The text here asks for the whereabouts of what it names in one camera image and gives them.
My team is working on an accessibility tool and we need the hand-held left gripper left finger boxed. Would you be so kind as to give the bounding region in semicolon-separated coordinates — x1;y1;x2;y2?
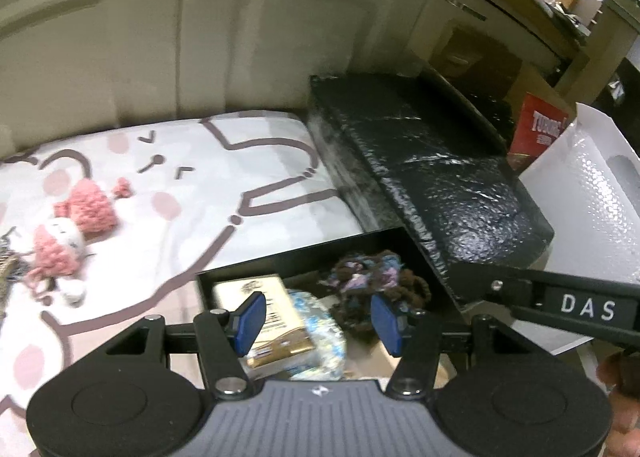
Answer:
102;291;267;398

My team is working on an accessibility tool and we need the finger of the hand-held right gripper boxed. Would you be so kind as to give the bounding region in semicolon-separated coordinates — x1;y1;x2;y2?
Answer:
447;262;547;309

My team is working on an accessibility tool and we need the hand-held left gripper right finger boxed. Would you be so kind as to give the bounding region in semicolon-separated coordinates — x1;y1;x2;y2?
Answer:
371;293;543;398

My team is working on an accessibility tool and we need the gold foil packet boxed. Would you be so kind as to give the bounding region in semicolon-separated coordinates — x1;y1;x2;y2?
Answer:
211;273;317;381

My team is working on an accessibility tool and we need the multicolour crochet yarn toy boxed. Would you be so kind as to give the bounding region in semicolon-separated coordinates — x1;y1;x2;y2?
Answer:
317;249;434;344

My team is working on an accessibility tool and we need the blue white plastic packet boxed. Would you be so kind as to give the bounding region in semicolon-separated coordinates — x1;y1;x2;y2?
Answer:
287;288;348;382

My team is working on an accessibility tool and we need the black cardboard box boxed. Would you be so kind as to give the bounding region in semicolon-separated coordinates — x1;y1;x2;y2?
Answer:
195;226;474;384

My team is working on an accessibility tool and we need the person's right hand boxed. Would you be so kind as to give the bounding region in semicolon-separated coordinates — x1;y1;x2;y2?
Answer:
596;349;640;457

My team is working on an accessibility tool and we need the white bubble mailer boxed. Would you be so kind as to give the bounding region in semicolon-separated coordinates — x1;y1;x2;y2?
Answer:
517;102;640;359

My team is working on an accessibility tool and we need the black wrapped box lid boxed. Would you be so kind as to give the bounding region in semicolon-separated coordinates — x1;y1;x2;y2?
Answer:
307;73;556;307

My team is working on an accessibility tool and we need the pink cartoon printed bed sheet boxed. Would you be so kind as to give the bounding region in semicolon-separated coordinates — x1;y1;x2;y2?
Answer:
0;110;402;457

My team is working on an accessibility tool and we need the red printed box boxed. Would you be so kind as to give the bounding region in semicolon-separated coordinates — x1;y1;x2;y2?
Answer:
507;92;577;173

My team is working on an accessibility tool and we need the pink crochet doll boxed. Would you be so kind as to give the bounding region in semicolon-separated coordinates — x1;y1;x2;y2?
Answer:
30;176;134;308

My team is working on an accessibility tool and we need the brown cardboard box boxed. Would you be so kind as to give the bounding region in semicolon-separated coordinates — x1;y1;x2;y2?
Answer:
422;57;577;159

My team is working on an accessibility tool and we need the cream cabinet door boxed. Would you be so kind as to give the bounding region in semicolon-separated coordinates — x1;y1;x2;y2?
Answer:
180;0;443;119
420;0;568;93
0;0;193;160

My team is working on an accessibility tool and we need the olive green cabinet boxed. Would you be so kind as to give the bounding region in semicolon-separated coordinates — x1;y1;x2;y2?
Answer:
555;0;640;105

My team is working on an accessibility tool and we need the dark countertop edge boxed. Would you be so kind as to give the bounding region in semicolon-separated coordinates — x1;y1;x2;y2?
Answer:
425;0;593;70

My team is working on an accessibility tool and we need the grey braided pearl keychain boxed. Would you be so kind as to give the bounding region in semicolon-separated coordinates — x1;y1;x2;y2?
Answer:
0;227;27;309

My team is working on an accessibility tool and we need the metal cabinet handle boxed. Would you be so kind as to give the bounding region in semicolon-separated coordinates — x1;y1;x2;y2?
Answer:
444;0;487;22

